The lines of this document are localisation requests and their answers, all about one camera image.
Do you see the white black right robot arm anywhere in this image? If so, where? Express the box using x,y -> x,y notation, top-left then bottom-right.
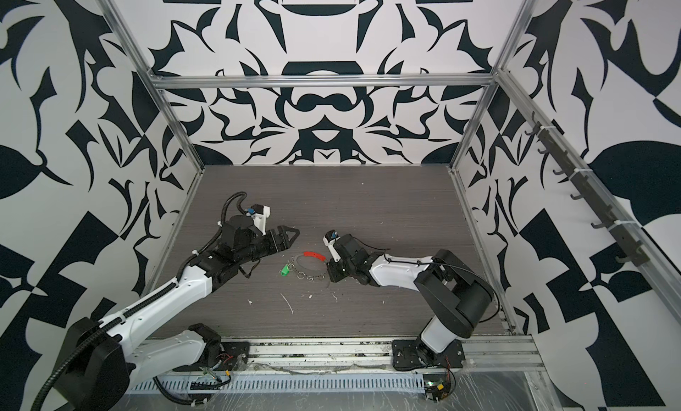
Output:
324,230 -> 498,371

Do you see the black wall hook rack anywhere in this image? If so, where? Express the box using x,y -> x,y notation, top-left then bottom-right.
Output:
526,116 -> 651,267

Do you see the white slotted cable duct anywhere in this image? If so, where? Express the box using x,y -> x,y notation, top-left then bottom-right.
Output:
160,373 -> 426,394

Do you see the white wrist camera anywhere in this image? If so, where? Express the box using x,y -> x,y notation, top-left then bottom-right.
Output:
246,205 -> 271,235
323,229 -> 341,262

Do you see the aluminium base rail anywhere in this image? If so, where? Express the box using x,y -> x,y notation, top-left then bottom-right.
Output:
226,336 -> 546,374

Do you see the red handled wire keyring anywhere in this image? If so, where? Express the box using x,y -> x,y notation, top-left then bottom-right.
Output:
288,251 -> 327,282

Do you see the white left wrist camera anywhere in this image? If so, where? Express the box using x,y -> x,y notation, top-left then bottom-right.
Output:
246,205 -> 271,235

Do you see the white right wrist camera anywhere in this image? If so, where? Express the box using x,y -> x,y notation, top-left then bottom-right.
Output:
323,229 -> 341,262

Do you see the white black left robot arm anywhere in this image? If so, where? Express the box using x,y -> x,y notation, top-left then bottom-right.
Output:
31,191 -> 300,410

